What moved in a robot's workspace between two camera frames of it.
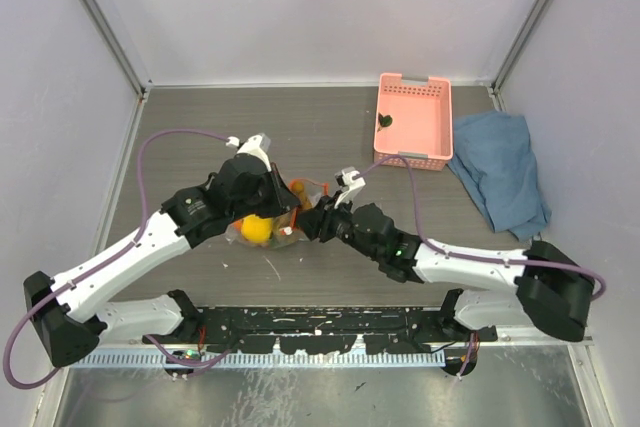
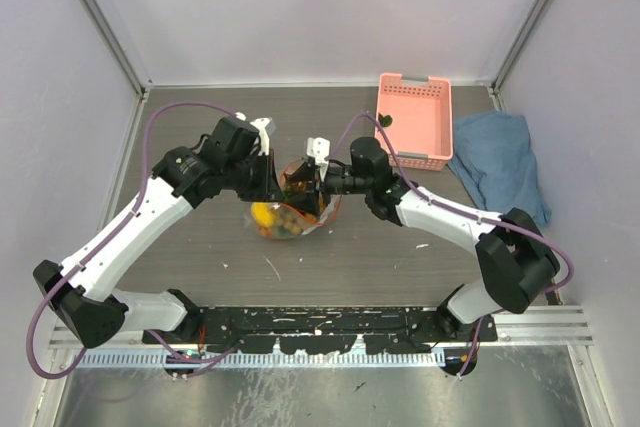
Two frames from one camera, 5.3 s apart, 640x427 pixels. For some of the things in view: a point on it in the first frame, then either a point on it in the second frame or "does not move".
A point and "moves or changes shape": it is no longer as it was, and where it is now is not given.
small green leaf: (385, 121) does not move
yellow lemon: (256, 229) moves or changes shape
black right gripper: (311, 219) → (307, 200)
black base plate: (323, 329) does not move
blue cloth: (493, 157) does not move
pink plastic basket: (414, 121) does not move
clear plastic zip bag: (282, 229) moves or changes shape
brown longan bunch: (298, 187) moves or changes shape
